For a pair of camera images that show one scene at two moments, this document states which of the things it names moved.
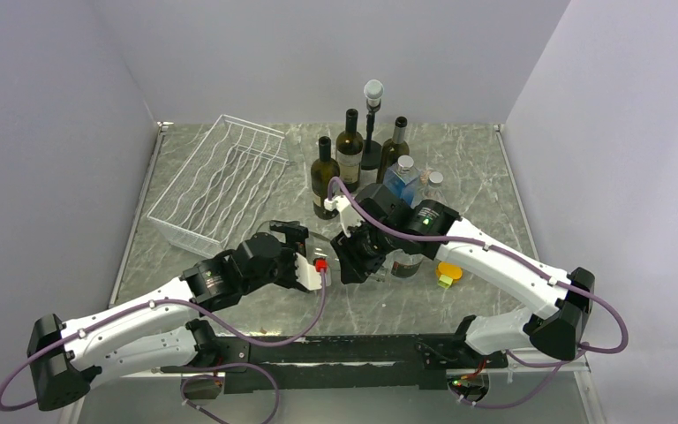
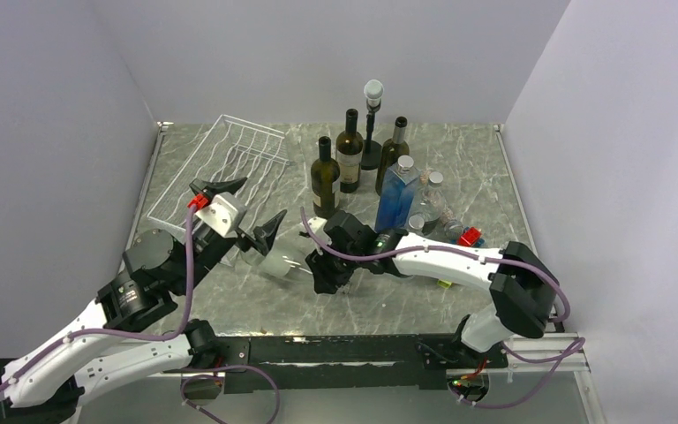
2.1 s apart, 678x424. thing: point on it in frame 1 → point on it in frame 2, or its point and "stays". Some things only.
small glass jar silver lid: x=434 y=190 stays
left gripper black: x=295 y=237 → x=266 y=233
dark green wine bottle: x=322 y=171 stays
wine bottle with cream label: x=350 y=153 stays
